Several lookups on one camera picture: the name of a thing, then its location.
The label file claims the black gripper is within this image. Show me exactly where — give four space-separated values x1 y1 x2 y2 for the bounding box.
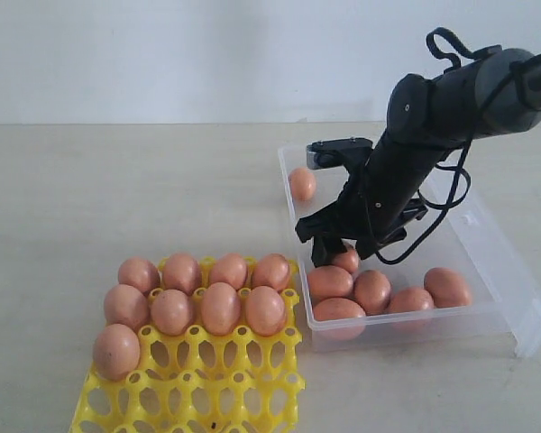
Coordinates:
295 132 451 267

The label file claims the brown egg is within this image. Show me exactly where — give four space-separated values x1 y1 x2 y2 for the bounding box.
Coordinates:
424 267 472 309
103 284 151 332
162 253 202 296
117 257 160 295
151 290 195 336
289 167 316 202
200 282 241 336
92 324 141 382
251 253 290 292
331 244 360 274
208 253 248 290
307 265 353 301
313 298 365 341
387 286 435 332
353 270 391 316

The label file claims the brown egg edge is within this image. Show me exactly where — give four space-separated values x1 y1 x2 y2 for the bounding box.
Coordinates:
245 286 287 336

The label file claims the yellow plastic egg tray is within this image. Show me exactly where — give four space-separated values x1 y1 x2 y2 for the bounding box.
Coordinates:
69 262 306 432

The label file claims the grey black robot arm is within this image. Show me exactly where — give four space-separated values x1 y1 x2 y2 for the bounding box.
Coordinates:
295 27 541 266

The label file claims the clear plastic container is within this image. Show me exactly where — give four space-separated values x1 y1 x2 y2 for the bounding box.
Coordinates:
277 134 541 360

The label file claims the black cable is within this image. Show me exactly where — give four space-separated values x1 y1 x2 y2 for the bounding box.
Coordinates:
364 27 528 265

